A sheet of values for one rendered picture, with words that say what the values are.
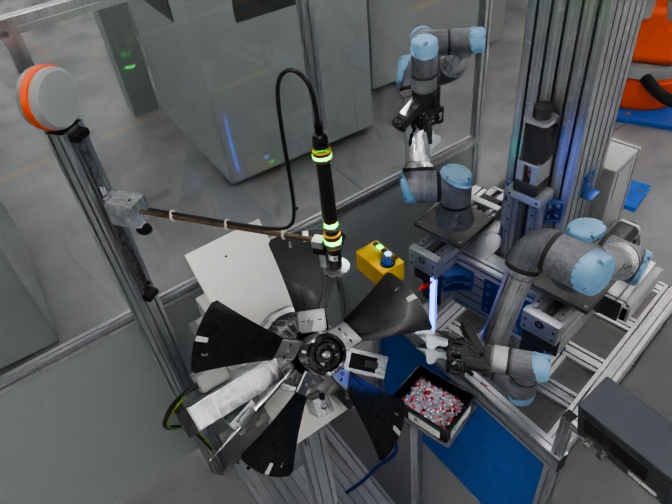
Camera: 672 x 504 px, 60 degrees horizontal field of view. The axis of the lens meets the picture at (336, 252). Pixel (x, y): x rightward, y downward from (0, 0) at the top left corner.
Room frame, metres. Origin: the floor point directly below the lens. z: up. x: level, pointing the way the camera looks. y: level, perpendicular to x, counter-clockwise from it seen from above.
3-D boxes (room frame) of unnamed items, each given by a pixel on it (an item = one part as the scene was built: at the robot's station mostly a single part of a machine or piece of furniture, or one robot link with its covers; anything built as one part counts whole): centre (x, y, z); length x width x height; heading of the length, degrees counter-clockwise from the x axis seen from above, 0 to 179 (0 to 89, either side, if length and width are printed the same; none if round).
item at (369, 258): (1.53, -0.15, 1.02); 0.16 x 0.10 x 0.11; 31
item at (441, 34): (1.67, -0.35, 1.78); 0.11 x 0.11 x 0.08; 82
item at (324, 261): (1.09, 0.01, 1.50); 0.09 x 0.07 x 0.10; 66
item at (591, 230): (1.33, -0.80, 1.20); 0.13 x 0.12 x 0.14; 39
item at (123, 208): (1.35, 0.58, 1.54); 0.10 x 0.07 x 0.08; 66
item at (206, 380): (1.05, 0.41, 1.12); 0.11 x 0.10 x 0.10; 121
